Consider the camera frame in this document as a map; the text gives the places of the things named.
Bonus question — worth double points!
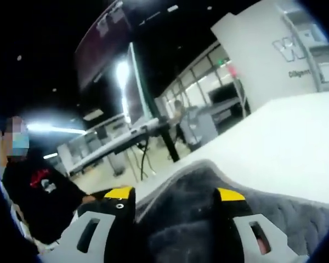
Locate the black hanging cables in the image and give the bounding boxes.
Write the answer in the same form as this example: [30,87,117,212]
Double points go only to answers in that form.
[136,141,155,182]

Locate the long grey desk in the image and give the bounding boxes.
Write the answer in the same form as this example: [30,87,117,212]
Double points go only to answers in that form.
[67,117,171,176]

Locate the grey padded chair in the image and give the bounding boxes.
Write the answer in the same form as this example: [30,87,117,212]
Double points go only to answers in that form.
[179,107,219,152]

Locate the black equipment cabinet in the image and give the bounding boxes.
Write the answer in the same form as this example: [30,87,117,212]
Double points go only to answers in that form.
[207,84,251,119]

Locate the pink hanging tag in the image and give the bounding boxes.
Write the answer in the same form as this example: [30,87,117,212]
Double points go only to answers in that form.
[227,64,240,78]

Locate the person's torso in black top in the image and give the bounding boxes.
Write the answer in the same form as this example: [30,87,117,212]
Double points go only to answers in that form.
[1,156,100,247]

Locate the grey towel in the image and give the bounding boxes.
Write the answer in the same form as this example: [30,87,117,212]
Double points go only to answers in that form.
[134,158,329,263]

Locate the standing dark monitor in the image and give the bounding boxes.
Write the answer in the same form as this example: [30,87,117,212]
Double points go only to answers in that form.
[122,42,152,124]

